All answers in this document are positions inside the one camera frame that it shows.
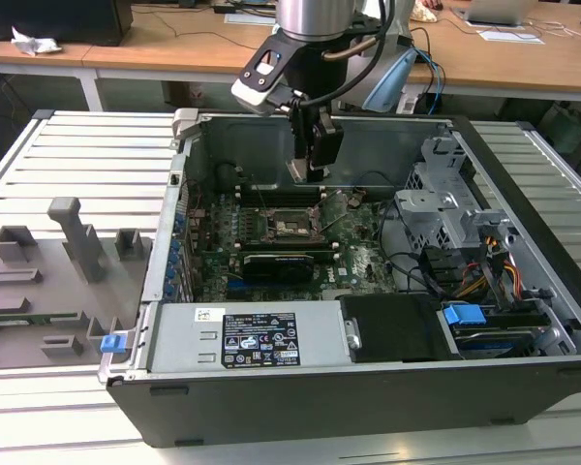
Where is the CPU socket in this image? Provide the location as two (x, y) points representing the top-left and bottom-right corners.
(263, 206), (328, 243)

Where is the black and grey PC case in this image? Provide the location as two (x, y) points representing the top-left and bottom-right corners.
(99, 108), (581, 450)

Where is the grey parts rack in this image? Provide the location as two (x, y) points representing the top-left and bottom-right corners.
(0, 196), (155, 372)

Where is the black computer box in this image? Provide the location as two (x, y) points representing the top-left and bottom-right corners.
(0, 0), (135, 47)

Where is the white paper sheet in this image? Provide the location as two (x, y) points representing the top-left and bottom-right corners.
(477, 29), (547, 46)
(224, 13), (277, 26)

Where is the silver metal handle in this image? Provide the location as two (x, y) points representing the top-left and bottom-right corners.
(345, 318), (365, 351)

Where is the yellow red wire bundle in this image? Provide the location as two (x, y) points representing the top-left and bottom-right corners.
(456, 232), (523, 297)

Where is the blue disk carrier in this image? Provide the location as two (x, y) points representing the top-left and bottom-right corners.
(442, 301), (551, 360)

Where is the green RAM stick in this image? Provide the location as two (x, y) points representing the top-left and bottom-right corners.
(0, 311), (79, 325)

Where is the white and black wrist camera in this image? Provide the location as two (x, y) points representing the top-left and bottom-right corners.
(229, 35), (297, 117)

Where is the black wire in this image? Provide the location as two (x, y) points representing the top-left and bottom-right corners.
(376, 201), (447, 297)

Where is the green motherboard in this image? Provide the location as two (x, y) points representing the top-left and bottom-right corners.
(183, 186), (404, 304)

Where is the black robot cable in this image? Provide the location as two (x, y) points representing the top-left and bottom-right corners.
(297, 0), (401, 109)

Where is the pale blue teach pendant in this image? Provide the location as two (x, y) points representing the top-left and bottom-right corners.
(361, 47), (418, 111)

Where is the silver metal drive cage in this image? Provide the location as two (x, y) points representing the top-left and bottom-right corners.
(393, 135), (520, 254)

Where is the brown cable sleeve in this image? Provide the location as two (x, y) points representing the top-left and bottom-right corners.
(321, 36), (378, 63)

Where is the metal socket cover frame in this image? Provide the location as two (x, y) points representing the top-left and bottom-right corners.
(313, 190), (352, 234)

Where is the black plastic shroud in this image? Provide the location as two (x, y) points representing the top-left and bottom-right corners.
(340, 294), (460, 365)

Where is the black graphics card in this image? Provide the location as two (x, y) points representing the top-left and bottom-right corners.
(241, 252), (317, 285)

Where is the blue cable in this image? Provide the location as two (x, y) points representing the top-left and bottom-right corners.
(418, 46), (447, 116)

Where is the grey case corner latch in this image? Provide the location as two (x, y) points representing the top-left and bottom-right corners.
(170, 108), (200, 142)

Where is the small CPU plate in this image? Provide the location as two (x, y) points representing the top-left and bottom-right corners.
(285, 159), (312, 186)

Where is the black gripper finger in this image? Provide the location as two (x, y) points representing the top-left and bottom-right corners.
(290, 95), (319, 164)
(308, 113), (346, 185)

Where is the blue case latch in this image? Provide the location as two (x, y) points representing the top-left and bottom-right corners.
(99, 333), (127, 356)

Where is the wooden desk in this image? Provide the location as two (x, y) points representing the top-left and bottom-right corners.
(0, 0), (581, 113)

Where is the crumpled white paper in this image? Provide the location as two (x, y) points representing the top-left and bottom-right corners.
(10, 25), (64, 56)

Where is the black label sticker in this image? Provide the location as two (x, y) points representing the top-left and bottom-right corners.
(221, 312), (300, 368)

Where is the grey power supply unit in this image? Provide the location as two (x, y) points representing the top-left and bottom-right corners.
(147, 299), (351, 374)

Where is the silver laptop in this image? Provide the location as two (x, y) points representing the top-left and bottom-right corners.
(463, 0), (537, 27)

